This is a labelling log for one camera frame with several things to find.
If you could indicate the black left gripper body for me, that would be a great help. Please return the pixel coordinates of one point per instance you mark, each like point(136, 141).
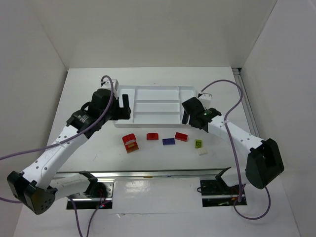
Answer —
point(121, 111)

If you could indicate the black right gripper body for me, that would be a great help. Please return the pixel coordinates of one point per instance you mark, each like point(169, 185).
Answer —
point(191, 113)

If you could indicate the red lego plate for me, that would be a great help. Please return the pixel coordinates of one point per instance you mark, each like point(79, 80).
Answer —
point(181, 136)

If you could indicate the green lego plate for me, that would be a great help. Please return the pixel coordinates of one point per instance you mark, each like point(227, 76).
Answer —
point(198, 144)

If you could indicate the blue lego plate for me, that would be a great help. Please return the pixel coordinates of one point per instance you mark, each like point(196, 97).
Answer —
point(168, 141)

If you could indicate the white lego plate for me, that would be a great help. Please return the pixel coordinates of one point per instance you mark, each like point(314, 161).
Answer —
point(202, 151)

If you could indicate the red curved lego brick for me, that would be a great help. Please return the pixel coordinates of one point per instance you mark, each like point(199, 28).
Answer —
point(152, 136)

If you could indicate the red arched lego block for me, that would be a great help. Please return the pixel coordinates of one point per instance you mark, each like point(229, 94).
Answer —
point(128, 139)

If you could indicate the orange lego plate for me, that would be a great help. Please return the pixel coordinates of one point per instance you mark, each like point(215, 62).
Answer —
point(131, 147)

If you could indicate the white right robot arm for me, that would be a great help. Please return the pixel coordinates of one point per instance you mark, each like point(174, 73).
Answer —
point(263, 162)

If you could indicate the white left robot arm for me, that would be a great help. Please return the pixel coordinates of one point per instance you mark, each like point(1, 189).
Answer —
point(35, 187)

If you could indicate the white compartment tray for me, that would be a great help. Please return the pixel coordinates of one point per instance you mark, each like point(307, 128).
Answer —
point(155, 106)

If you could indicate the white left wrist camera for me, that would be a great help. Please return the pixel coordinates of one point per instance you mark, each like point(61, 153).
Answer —
point(106, 84)

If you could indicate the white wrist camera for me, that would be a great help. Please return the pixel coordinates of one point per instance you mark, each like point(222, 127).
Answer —
point(205, 98)
point(106, 84)

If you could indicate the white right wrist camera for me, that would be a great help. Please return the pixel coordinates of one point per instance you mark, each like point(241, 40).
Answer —
point(205, 98)

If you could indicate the aluminium front rail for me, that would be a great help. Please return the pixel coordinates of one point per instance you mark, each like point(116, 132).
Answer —
point(200, 173)

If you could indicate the aluminium side rail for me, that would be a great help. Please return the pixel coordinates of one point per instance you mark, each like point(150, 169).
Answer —
point(246, 103)

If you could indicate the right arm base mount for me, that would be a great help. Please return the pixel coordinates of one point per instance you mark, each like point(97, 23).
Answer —
point(215, 193)

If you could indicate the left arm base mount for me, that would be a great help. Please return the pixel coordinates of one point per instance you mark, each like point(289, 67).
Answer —
point(102, 196)

